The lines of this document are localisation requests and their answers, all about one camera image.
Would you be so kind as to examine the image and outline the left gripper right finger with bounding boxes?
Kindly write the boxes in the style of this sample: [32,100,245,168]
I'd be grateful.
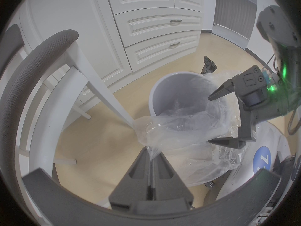
[152,151,194,210]

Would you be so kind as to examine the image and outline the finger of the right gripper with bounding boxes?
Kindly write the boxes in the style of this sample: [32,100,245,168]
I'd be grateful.
[208,77,237,101]
[208,137,246,150]

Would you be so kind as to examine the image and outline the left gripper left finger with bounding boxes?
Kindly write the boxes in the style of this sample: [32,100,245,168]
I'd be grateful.
[109,147,151,209]

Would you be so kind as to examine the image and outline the clear plastic bag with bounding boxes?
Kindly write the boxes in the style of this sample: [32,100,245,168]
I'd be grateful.
[134,71,247,188]

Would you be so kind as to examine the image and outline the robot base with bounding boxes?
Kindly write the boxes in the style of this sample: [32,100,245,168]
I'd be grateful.
[203,119,297,222]

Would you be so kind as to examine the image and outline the crumpled black plastic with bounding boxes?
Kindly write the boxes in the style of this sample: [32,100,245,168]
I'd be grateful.
[200,55,218,75]

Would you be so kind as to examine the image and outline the white trash bin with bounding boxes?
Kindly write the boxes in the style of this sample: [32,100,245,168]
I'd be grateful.
[149,72,235,187]

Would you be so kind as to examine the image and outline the grey curtain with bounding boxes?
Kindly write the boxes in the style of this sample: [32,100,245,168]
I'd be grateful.
[213,0,257,49]

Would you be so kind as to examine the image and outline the white wardrobe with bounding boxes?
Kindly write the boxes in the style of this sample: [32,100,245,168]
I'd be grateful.
[19,0,217,104]

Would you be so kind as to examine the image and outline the white chair with grey cushions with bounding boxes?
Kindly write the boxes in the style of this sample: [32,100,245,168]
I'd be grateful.
[0,24,140,222]

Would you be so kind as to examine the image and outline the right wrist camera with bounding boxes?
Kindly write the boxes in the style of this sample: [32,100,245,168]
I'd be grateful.
[243,89,269,108]

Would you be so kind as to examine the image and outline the black cable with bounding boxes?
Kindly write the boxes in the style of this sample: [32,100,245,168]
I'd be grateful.
[288,107,301,136]

